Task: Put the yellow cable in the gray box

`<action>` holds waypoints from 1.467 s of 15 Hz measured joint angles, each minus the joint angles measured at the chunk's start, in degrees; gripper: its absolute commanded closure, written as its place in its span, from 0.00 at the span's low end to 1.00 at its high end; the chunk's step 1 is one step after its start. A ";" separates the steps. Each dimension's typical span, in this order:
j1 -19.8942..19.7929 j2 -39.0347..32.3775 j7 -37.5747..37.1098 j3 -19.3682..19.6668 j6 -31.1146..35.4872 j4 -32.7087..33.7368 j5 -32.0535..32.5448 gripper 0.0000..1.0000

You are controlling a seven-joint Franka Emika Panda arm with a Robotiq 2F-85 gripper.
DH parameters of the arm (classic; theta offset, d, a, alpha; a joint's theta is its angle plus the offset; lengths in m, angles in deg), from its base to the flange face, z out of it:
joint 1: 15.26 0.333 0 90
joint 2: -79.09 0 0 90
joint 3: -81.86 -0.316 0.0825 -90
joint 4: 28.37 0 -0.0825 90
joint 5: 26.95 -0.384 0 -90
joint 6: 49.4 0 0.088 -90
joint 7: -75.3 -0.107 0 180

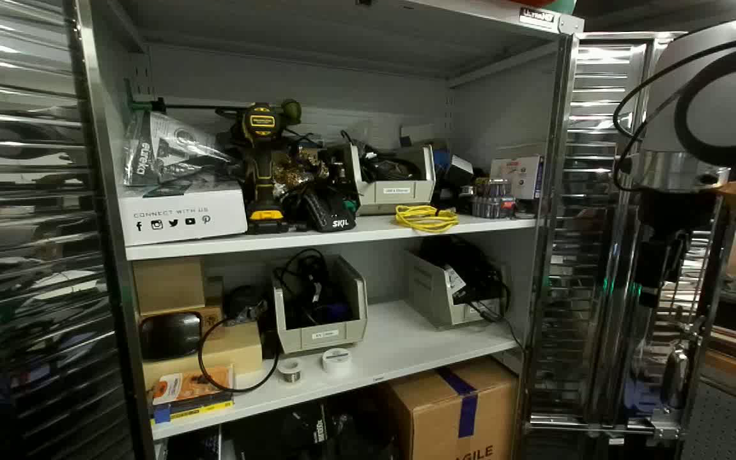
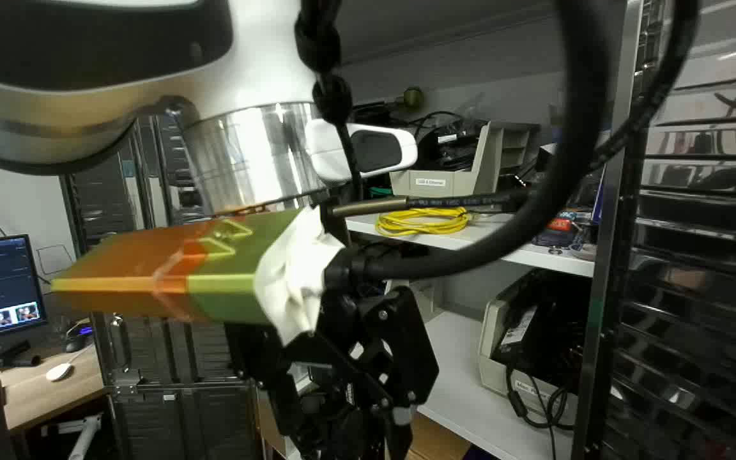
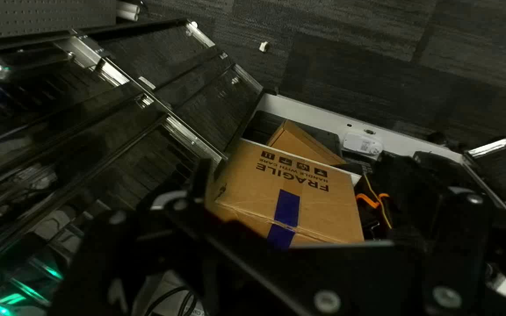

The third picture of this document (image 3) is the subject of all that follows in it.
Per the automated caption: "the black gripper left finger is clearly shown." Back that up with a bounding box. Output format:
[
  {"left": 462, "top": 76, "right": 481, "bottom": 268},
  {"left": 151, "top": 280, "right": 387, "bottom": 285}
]
[{"left": 51, "top": 206, "right": 209, "bottom": 316}]

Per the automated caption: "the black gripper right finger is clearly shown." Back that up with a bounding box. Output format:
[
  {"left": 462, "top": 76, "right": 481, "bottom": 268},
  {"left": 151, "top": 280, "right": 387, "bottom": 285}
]
[{"left": 415, "top": 189, "right": 495, "bottom": 316}]

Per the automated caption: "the brown cardboard box fragile print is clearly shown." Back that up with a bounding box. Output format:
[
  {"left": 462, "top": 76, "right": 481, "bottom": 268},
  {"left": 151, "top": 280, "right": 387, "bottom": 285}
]
[{"left": 204, "top": 138, "right": 365, "bottom": 252}]

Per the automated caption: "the tall metal server rack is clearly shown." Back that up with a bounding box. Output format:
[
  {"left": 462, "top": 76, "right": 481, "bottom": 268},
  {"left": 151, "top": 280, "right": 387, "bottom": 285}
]
[{"left": 0, "top": 16, "right": 267, "bottom": 316}]

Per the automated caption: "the small white plastic part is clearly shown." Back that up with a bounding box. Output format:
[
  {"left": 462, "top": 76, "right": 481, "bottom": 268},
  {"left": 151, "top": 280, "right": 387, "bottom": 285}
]
[{"left": 339, "top": 131, "right": 385, "bottom": 160}]

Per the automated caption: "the white shelf unit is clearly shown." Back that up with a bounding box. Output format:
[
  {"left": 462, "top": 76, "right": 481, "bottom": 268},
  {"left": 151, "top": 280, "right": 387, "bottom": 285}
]
[{"left": 257, "top": 92, "right": 467, "bottom": 167}]

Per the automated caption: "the orange cable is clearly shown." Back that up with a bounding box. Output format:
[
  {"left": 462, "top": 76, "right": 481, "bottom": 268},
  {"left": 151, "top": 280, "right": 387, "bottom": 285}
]
[{"left": 353, "top": 174, "right": 395, "bottom": 232}]

